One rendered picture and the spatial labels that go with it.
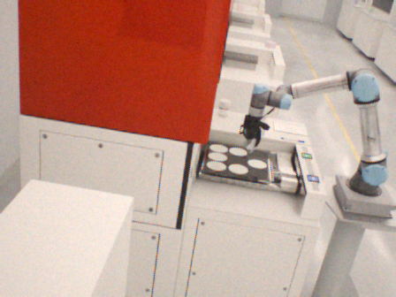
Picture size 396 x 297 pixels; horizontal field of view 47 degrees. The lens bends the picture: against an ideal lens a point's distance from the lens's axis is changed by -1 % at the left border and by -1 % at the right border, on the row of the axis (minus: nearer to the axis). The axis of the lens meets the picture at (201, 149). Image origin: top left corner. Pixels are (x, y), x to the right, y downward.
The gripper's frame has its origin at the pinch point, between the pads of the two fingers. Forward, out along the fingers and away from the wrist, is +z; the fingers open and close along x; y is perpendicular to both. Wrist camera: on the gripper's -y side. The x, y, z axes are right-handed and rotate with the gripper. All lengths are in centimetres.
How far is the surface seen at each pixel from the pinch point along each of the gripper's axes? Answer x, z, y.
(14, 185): -170, 100, 75
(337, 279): 46, 65, -42
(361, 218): 52, 17, -32
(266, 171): 8.1, 9.3, -6.1
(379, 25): -438, 21, -746
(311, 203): 40.8, 8.8, -5.0
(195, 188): -1.9, 17.3, 30.1
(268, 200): 20.6, 17.2, 1.8
